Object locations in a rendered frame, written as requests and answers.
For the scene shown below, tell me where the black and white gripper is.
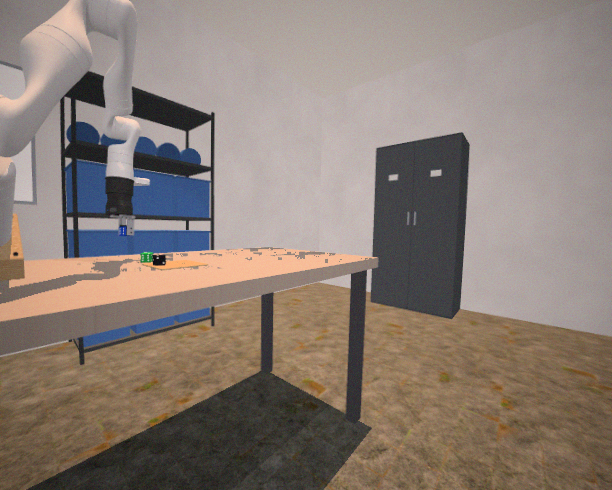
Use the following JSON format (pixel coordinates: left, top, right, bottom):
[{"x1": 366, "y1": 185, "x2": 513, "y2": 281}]
[{"x1": 105, "y1": 161, "x2": 150, "y2": 236}]

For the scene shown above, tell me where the black die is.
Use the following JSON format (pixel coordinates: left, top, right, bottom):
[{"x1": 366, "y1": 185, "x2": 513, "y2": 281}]
[{"x1": 152, "y1": 254, "x2": 166, "y2": 266}]

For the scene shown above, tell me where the orange flat square mat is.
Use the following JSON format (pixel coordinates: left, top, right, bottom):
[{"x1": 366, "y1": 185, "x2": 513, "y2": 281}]
[{"x1": 142, "y1": 260, "x2": 208, "y2": 270}]

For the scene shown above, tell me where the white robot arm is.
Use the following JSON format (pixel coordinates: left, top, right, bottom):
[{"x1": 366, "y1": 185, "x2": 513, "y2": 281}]
[{"x1": 0, "y1": 0, "x2": 141, "y2": 247}]

